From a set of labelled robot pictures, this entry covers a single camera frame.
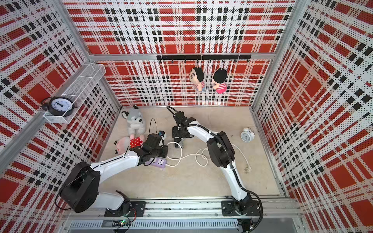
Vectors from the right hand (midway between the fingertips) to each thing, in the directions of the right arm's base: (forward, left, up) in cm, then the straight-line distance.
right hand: (180, 133), depth 98 cm
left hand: (-12, +6, +1) cm, 14 cm away
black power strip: (-7, -1, -1) cm, 7 cm away
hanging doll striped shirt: (+24, -12, +28) cm, 39 cm away
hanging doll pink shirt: (+31, -28, +24) cm, 48 cm away
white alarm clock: (-3, -45, +1) cm, 45 cm away
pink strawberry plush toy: (-9, +36, +2) cm, 37 cm away
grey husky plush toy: (+4, +29, +10) cm, 31 cm away
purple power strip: (-19, +12, -3) cm, 23 cm away
